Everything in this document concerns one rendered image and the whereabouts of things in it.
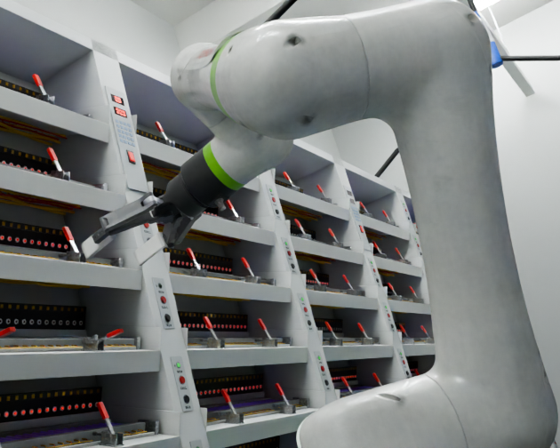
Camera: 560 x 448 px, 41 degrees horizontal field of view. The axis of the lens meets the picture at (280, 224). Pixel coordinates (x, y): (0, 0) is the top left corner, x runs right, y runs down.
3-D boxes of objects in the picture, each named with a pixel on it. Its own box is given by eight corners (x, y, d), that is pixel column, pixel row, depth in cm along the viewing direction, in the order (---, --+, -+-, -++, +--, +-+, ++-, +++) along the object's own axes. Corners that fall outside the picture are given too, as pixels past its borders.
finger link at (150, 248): (158, 231, 137) (161, 232, 138) (132, 252, 140) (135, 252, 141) (164, 245, 136) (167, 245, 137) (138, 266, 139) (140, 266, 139)
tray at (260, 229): (275, 245, 234) (276, 202, 236) (150, 220, 182) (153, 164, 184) (220, 248, 244) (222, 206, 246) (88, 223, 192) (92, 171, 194)
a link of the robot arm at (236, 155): (307, 155, 116) (308, 128, 126) (253, 95, 112) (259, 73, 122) (241, 205, 121) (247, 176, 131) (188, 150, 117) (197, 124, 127)
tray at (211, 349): (308, 362, 223) (308, 316, 225) (185, 370, 171) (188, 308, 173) (250, 359, 233) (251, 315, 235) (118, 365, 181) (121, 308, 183)
